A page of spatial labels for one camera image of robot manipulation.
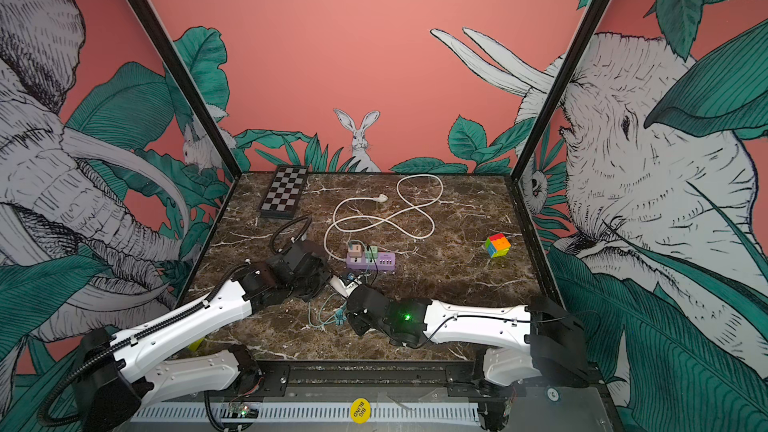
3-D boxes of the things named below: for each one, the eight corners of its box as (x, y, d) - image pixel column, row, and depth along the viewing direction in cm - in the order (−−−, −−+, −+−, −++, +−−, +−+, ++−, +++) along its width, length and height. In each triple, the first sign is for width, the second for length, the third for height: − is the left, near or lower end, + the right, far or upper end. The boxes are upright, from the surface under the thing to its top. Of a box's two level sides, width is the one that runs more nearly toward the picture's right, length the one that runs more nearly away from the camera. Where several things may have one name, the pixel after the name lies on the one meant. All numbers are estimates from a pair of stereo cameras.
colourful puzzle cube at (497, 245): (488, 257, 100) (492, 249, 95) (484, 241, 104) (489, 233, 99) (506, 257, 100) (512, 249, 95) (502, 242, 104) (507, 233, 99)
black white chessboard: (260, 219, 109) (256, 212, 105) (276, 172, 124) (273, 165, 121) (295, 219, 109) (292, 212, 105) (307, 172, 124) (305, 165, 121)
